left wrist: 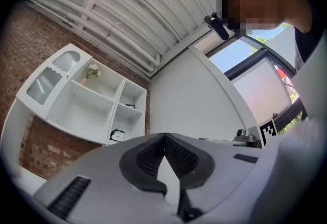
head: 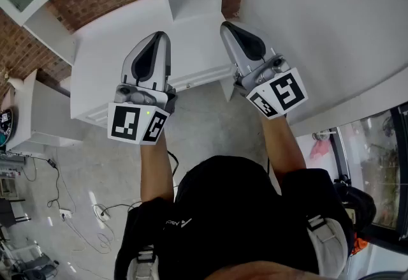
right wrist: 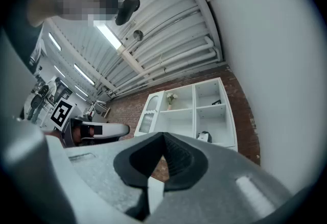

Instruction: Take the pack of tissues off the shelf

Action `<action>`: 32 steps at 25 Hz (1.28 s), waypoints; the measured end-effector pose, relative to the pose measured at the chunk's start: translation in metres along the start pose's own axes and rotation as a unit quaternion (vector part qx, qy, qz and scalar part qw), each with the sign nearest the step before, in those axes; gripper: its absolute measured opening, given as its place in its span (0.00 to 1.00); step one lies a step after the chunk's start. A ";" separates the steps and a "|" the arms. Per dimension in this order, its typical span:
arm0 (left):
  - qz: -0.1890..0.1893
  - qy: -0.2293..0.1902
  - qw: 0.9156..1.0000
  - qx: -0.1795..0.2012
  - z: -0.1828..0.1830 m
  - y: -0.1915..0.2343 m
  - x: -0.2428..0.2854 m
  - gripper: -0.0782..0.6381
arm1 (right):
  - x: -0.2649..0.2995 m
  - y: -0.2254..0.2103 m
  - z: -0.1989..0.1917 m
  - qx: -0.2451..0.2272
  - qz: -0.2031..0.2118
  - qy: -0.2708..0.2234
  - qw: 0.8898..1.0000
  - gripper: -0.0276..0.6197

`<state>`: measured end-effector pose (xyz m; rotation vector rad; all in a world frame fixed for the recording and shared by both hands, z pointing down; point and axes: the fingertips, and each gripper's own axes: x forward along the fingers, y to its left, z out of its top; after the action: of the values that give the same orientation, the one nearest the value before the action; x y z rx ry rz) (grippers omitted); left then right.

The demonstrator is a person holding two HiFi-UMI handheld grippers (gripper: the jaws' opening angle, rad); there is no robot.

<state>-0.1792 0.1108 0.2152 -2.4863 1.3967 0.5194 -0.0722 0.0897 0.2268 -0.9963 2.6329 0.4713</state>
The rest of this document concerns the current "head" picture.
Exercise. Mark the person's black shirt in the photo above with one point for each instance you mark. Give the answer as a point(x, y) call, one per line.
point(229, 208)

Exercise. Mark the white power strip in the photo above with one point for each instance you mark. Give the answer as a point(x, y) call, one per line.
point(65, 214)
point(102, 211)

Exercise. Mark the black chair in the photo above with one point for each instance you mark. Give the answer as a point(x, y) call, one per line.
point(9, 211)

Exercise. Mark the pink cloth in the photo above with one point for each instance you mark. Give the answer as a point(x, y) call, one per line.
point(322, 149)

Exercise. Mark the black office chair base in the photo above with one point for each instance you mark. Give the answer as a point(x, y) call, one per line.
point(38, 269)

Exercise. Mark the black framed glass door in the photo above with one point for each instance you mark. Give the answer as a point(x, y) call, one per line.
point(382, 160)

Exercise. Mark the white shelf support board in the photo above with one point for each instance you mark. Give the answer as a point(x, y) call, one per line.
point(51, 33)

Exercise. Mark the white low cabinet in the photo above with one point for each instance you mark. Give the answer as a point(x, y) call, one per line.
point(48, 113)

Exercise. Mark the orange item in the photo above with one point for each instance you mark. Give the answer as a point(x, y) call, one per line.
point(358, 245)

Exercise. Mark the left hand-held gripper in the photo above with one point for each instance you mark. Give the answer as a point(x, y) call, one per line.
point(124, 125)

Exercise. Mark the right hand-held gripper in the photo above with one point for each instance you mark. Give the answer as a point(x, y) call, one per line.
point(288, 90)

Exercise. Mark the cluttered metal rack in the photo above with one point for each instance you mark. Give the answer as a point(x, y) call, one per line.
point(9, 173)

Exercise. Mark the round black device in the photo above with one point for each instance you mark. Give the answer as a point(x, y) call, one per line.
point(8, 127)

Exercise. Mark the person's right forearm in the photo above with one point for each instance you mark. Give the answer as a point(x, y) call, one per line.
point(283, 151)

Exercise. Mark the person's left forearm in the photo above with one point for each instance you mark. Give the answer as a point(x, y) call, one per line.
point(156, 173)

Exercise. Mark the black bag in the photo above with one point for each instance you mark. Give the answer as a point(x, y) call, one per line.
point(357, 205)

